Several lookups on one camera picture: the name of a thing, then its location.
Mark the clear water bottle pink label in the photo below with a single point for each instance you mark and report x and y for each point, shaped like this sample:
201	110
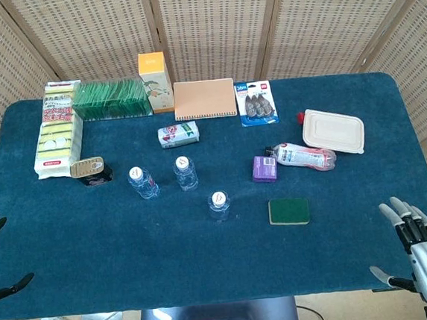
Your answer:
143	183

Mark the clear water bottle white cap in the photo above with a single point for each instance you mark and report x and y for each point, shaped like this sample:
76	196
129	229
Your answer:
219	206
185	175

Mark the yellow sponge multipack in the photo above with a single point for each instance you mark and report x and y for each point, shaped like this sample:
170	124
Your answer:
57	143

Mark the black gold luncheon meat can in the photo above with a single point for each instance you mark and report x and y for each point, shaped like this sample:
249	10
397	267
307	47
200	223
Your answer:
93	172

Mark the green yellow scrub sponge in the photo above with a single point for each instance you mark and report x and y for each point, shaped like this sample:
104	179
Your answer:
289	210

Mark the beige lidded food container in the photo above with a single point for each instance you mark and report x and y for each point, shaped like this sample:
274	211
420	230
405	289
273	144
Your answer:
332	131

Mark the red white labelled drink bottle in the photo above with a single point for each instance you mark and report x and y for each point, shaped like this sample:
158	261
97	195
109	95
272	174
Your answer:
303	156

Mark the box of green packets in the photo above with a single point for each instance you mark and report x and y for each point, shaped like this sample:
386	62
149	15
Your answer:
111	99

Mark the small purple box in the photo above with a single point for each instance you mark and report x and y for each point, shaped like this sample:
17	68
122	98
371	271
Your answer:
264	168

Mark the red bottle cap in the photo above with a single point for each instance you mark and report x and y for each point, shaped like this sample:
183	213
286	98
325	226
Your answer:
301	117

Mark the white green drink can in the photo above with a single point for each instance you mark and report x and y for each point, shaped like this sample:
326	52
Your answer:
178	135

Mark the tall orange pomelo print box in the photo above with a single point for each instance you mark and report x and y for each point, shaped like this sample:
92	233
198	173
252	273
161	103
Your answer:
156	82

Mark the blue correction tape pack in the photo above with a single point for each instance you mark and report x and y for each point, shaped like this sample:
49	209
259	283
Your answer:
256	104

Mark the orange spiral notebook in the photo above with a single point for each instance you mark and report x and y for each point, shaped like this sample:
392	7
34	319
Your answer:
204	99

